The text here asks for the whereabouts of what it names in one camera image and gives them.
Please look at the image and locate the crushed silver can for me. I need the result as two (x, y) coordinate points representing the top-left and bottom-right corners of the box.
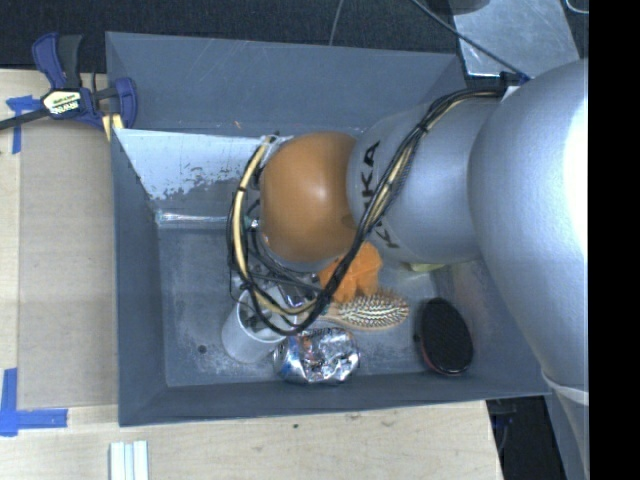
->
(271, 327), (362, 387)

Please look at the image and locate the white plastic cup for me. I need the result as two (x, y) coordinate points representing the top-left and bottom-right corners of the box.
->
(221, 289), (302, 365)

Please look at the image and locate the orange crumpled cloth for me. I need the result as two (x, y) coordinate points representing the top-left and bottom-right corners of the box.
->
(318, 241), (384, 305)

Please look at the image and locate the wooden hairbrush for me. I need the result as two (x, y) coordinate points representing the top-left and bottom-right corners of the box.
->
(316, 289), (411, 332)

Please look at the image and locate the grey metal bin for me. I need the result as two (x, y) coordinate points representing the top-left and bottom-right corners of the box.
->
(104, 31), (552, 427)

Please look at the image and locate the pale yellow object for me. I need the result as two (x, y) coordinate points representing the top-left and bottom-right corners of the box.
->
(399, 261), (447, 274)

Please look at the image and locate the black oval brush red rim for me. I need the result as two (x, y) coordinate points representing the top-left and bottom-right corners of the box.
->
(412, 297), (475, 377)

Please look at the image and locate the pale brown flat board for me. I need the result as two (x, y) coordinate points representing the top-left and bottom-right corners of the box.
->
(16, 126), (120, 411)

